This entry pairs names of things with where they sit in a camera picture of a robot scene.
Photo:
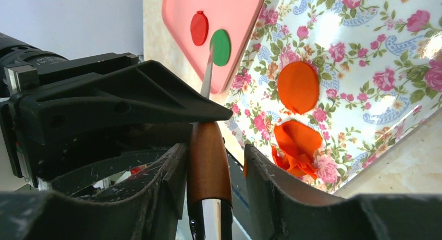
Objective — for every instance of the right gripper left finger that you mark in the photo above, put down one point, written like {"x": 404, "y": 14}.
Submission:
{"x": 147, "y": 205}

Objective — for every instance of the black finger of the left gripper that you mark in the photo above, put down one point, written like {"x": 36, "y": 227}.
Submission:
{"x": 83, "y": 107}

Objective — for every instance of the orange dough scrap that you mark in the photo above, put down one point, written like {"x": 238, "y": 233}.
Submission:
{"x": 296, "y": 144}

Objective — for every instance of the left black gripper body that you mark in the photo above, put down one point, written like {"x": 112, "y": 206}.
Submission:
{"x": 31, "y": 62}

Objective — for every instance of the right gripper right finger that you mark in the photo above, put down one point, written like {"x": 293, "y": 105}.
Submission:
{"x": 283, "y": 207}

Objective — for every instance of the pink plastic tray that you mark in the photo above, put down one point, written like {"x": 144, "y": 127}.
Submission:
{"x": 224, "y": 26}

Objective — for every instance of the red dough disc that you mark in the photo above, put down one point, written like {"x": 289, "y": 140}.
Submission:
{"x": 199, "y": 28}

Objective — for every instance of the floral patterned tray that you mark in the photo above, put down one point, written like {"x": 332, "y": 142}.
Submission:
{"x": 379, "y": 69}

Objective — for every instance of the green dough disc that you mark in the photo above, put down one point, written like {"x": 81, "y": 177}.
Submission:
{"x": 220, "y": 44}

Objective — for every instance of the metal scraper wooden handle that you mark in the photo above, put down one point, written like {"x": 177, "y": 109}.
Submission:
{"x": 209, "y": 195}

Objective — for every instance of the orange-red dough piece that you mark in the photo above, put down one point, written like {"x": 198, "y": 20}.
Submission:
{"x": 298, "y": 87}

